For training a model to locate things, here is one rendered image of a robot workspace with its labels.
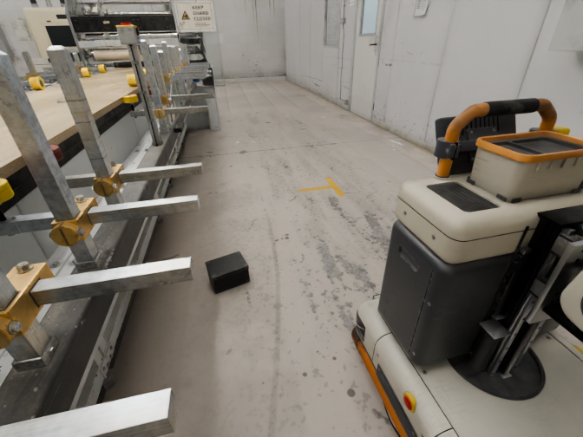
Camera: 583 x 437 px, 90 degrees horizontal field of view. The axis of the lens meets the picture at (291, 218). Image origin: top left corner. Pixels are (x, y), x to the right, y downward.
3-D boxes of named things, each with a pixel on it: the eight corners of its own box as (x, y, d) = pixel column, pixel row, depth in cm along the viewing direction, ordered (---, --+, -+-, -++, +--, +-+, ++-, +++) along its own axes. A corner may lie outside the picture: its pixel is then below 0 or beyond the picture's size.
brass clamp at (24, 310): (62, 282, 53) (49, 260, 51) (22, 346, 42) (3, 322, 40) (23, 288, 52) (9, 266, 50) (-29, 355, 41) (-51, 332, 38)
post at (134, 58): (163, 142, 156) (138, 44, 132) (161, 145, 152) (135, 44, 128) (153, 143, 155) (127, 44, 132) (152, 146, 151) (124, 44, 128)
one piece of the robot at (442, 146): (423, 200, 86) (418, 120, 83) (522, 185, 93) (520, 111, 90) (452, 201, 75) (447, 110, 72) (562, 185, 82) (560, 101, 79)
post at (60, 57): (129, 218, 95) (67, 45, 70) (127, 224, 92) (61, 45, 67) (118, 219, 94) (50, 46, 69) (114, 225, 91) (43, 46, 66)
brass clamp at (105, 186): (129, 178, 95) (124, 163, 93) (118, 196, 84) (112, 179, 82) (108, 179, 94) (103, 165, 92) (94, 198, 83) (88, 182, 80)
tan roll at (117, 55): (202, 57, 408) (200, 47, 402) (201, 57, 398) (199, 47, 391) (89, 61, 383) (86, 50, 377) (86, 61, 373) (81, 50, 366)
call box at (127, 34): (141, 45, 134) (136, 25, 130) (138, 46, 128) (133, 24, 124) (125, 46, 133) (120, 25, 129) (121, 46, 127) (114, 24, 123)
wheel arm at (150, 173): (203, 172, 97) (201, 160, 95) (203, 177, 94) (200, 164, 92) (56, 188, 89) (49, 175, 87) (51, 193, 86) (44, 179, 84)
